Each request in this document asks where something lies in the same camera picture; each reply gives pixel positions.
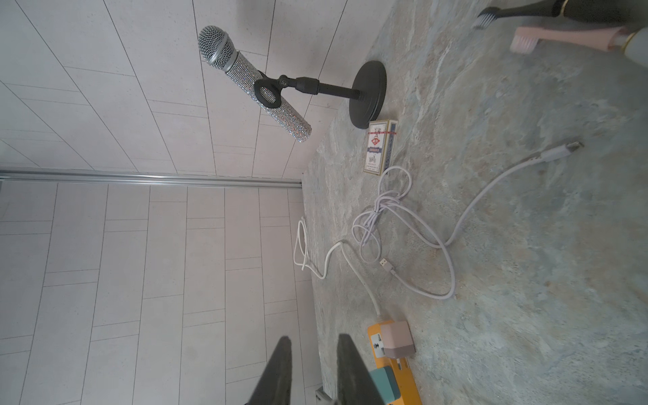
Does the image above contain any pink charger adapter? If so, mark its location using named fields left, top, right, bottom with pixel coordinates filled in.
left=380, top=321, right=416, bottom=359

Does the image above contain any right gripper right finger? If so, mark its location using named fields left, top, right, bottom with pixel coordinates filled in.
left=336, top=333, right=384, bottom=405

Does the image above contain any black electric toothbrush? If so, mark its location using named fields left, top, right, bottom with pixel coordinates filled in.
left=472, top=0, right=647, bottom=30

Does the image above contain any white pink electric toothbrush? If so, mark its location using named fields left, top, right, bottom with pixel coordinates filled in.
left=510, top=26, right=647, bottom=68

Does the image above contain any teal charger adapter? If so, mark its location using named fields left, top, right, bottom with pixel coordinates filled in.
left=370, top=366, right=401, bottom=404

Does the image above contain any small pink patterned box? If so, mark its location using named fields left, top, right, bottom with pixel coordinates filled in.
left=363, top=119, right=398, bottom=176

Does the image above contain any orange power strip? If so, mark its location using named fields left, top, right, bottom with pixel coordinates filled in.
left=367, top=321, right=423, bottom=405

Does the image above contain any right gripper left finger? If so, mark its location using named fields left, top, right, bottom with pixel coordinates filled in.
left=247, top=336, right=293, bottom=405

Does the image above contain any black microphone stand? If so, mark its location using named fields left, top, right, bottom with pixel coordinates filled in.
left=253, top=61, right=387, bottom=129

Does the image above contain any white usb cable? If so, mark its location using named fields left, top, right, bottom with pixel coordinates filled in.
left=351, top=140, right=585, bottom=301

